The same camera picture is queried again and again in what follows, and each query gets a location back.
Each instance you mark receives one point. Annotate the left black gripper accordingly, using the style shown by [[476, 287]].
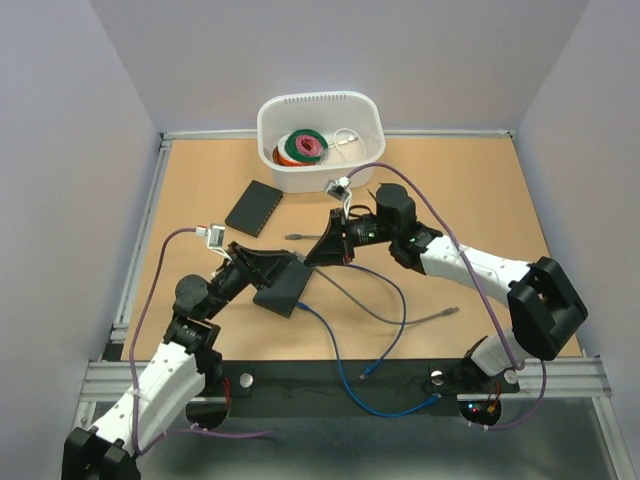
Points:
[[258, 266]]

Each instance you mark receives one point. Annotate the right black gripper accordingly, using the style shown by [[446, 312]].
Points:
[[333, 248]]

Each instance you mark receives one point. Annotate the black network switch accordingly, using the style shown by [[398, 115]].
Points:
[[282, 297], [254, 208]]

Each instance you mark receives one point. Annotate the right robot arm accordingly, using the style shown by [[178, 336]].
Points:
[[544, 307]]

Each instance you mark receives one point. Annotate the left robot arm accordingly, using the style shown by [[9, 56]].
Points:
[[183, 365]]

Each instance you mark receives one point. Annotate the white plastic bin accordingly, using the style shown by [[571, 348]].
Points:
[[348, 121]]

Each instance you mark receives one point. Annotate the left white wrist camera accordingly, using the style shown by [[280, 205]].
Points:
[[214, 238]]

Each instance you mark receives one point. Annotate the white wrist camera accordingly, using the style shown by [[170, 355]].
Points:
[[340, 190], [214, 238]]

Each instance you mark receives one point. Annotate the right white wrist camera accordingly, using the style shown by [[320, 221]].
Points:
[[340, 190]]

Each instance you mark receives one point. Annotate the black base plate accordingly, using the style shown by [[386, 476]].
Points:
[[313, 388]]

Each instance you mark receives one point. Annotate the aluminium table frame rail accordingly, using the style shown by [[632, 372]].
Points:
[[472, 179]]

